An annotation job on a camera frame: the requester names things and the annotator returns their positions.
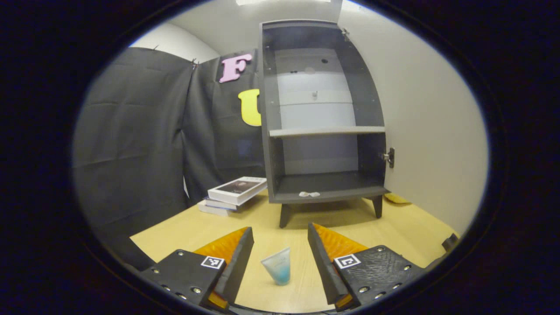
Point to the thin blue book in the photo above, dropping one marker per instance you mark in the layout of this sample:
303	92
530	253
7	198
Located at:
218	204

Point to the metal cabinet door hinge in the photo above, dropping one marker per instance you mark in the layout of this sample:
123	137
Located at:
389	157
345	33

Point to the grey cabinet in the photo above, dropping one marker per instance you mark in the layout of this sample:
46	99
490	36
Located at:
271	153

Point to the white and blue bottle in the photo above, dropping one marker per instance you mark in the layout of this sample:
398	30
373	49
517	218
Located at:
278	267

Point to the white book with dark cover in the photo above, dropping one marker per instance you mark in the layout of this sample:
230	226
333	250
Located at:
238	190

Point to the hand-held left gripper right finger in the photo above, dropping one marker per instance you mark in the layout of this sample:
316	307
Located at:
323	269

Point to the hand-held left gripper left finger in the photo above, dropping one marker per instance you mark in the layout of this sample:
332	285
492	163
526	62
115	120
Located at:
238	269

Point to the plain white book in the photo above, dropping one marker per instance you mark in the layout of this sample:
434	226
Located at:
214	211

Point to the yellow round pad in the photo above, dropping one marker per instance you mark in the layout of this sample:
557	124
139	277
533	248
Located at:
396	198

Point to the large ceiling light panel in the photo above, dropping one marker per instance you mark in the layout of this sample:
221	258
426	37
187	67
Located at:
280	1

